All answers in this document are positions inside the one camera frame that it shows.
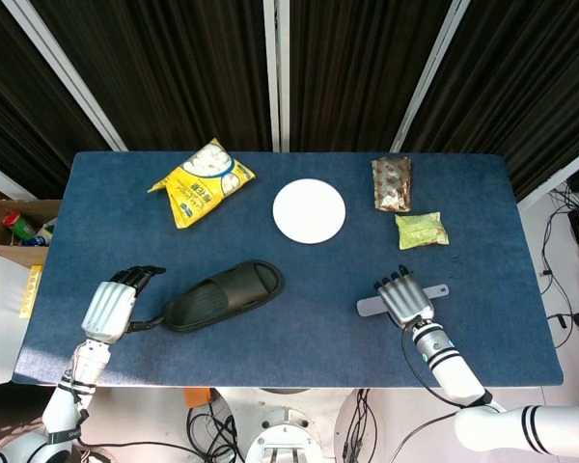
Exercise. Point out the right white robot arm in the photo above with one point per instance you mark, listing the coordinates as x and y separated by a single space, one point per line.
449 366

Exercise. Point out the green red can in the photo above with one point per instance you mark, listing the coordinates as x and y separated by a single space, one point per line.
21 226

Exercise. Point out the cardboard box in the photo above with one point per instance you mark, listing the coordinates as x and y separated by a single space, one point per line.
29 206

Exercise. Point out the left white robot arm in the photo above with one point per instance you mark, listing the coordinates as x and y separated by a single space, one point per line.
89 362

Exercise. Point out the orange block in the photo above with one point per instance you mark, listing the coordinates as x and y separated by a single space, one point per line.
197 398

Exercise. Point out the white frame post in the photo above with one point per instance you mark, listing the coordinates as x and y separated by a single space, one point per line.
429 72
270 72
66 72

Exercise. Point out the yellow perforated strip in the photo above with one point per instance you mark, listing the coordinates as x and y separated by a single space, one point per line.
31 289

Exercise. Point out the yellow snack bag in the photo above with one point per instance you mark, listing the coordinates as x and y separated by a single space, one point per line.
202 188

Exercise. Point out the black pleated curtain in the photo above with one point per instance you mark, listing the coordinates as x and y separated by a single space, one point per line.
357 72
173 72
521 72
19 96

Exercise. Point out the brown snack packet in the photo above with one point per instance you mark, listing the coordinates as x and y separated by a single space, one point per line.
391 185

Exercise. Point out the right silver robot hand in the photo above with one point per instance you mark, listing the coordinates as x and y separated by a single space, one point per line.
405 301

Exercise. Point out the white frame rail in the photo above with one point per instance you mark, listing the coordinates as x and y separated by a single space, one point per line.
555 185
5 181

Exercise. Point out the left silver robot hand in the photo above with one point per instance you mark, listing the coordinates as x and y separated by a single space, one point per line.
108 311

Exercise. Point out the white blue package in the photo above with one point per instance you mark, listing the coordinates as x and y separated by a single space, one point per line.
46 234

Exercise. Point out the black slipper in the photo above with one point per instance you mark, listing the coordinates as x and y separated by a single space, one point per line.
241 287

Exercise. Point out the green snack packet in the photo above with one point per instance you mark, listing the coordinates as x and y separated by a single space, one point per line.
422 231

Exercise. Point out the white round plate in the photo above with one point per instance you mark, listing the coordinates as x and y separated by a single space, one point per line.
309 210

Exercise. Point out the blue table cloth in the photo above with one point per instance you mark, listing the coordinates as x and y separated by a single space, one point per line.
318 337

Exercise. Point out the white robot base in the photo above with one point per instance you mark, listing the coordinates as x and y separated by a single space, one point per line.
280 434

